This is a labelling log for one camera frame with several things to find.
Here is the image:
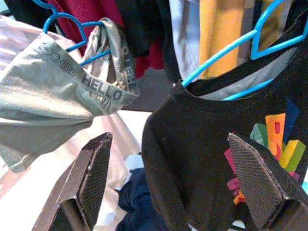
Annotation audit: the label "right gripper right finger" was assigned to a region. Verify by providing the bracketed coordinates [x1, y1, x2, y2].
[227, 132, 308, 231]

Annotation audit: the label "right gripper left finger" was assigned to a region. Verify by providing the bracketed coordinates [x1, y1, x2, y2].
[32, 131, 113, 231]

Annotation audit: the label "black T-shirt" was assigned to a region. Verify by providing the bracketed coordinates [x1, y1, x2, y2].
[141, 7, 308, 231]

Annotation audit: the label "blue plastic hanger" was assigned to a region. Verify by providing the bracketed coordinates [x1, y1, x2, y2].
[180, 0, 308, 101]
[32, 0, 113, 67]

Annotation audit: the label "navy cloth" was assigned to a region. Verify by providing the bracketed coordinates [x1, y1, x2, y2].
[115, 168, 169, 231]

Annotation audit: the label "grey shorts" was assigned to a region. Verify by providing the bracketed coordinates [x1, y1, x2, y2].
[0, 18, 141, 174]

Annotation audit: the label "yellow striped garment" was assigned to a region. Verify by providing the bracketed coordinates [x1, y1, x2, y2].
[199, 0, 293, 79]

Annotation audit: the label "black hanging garment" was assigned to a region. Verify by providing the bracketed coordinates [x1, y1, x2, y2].
[115, 0, 181, 82]

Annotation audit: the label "pale grey hanging shirt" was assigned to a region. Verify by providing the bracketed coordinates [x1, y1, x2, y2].
[169, 0, 203, 80]

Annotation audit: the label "red hanging garment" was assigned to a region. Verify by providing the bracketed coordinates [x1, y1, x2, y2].
[47, 0, 166, 77]

